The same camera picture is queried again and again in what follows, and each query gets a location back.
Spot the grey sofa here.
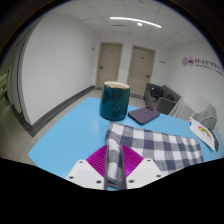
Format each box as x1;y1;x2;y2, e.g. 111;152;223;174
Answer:
143;82;183;116

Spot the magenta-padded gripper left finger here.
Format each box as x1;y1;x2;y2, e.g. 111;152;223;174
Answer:
65;144;110;191

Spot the wall logo sign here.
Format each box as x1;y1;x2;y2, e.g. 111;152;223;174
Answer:
181;55;224;78

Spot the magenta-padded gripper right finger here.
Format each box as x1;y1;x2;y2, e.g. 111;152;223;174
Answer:
120;144;168;191

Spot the beige door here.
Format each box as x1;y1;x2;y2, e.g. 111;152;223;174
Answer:
126;45;157;100
95;41;124;91

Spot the black bag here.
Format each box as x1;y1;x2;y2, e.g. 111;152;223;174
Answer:
150;86;165;100

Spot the purple smartphone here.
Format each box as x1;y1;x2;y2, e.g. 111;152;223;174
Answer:
127;105;161;127

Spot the dark green mug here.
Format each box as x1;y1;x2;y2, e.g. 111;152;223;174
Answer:
99;80;132;122

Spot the white rainbow print pad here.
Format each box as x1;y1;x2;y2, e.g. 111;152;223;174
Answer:
188;116;216;153

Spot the long ceiling light strip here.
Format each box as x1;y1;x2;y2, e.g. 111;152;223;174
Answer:
109;15;163;30

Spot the grey white checkered towel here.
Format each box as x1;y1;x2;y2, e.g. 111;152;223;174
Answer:
104;121;205;191

